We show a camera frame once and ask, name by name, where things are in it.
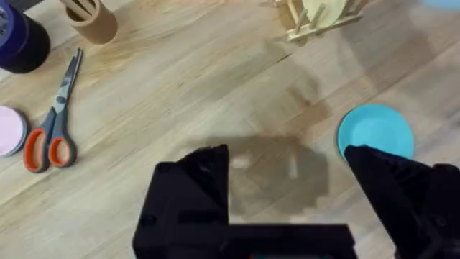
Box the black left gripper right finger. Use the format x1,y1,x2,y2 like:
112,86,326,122
344,145,460,259

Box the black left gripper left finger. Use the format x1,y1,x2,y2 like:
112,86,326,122
132,144,230,259

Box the wooden peg dish rack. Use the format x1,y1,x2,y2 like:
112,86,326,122
267,0,369,43

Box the turquoise plate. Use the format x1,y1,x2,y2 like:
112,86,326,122
336,104,415,163

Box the light blue plate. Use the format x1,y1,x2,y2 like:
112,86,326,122
420,0,460,11

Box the pale yellow plate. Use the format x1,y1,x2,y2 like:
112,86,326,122
300,0,349,29

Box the brown cardboard tube holder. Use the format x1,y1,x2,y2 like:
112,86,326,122
59,0,119,45

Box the dark blue tape roll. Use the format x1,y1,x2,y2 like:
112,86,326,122
0,0,52,75

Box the grey orange-handled scissors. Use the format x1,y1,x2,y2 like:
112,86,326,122
22,47,84,174

